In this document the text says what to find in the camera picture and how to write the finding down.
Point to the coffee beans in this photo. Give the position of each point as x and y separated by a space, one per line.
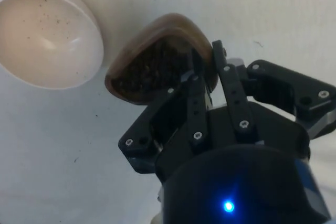
149 73

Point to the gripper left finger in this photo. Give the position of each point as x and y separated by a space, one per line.
195 108

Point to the white bowl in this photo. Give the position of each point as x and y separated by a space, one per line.
47 37

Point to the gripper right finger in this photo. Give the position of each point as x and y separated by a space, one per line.
236 98

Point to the brown cup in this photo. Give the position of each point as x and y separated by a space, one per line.
168 37

